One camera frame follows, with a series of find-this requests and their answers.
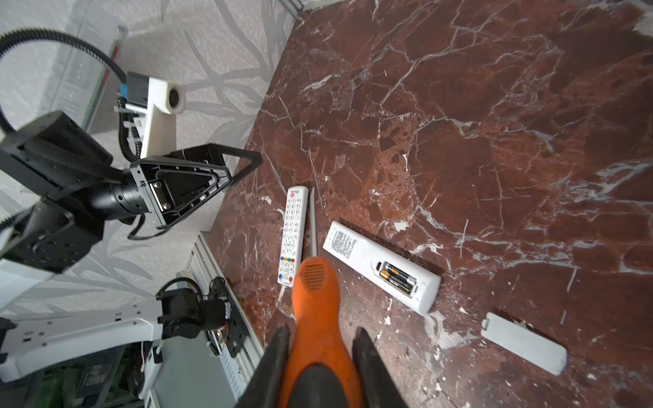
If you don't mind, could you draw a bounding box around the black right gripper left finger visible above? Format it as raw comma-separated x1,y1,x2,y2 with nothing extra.
236,326,290,408

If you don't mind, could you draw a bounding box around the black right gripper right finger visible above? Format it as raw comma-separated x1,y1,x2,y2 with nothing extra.
352,327,407,408

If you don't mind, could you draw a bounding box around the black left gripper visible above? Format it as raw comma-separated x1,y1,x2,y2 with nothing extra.
130,143,263,230

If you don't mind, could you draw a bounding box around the orange handled screwdriver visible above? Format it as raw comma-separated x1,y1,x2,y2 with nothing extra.
278,193,364,407

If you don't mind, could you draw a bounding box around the white remote control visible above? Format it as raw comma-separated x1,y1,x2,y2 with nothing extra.
323,221,441,316

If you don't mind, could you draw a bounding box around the white battery cover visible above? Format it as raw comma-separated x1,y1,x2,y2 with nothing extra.
481,312,568,376

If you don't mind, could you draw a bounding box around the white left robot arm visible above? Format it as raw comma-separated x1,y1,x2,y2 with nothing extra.
1,28,263,384

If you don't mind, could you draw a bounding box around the white remote with coloured buttons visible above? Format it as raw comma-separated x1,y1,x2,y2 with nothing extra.
277,186,309,287

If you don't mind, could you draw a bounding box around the black gold battery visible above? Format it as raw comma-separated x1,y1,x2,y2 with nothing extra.
383,262,417,291
379,270,413,296

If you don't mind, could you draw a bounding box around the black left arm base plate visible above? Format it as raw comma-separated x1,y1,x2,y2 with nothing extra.
208,276,250,358

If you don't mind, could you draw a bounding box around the clear plastic wall bin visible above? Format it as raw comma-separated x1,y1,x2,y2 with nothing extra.
39,21,127,130

